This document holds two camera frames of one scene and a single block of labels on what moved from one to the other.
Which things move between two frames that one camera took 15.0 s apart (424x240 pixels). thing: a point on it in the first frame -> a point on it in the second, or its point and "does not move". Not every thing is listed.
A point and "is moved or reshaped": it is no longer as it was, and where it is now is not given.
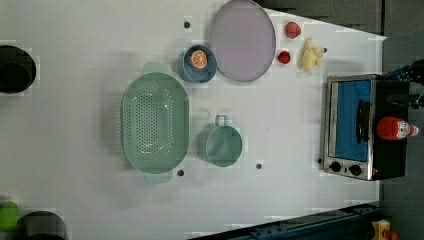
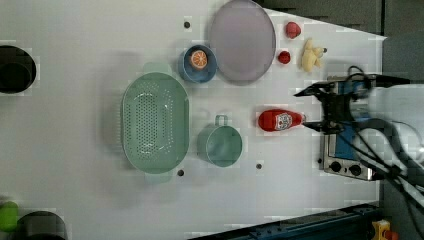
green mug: [221, 144] does not move
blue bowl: [198, 64] does not move
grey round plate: [242, 40] does not move
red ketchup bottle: [389, 128] is moved or reshaped
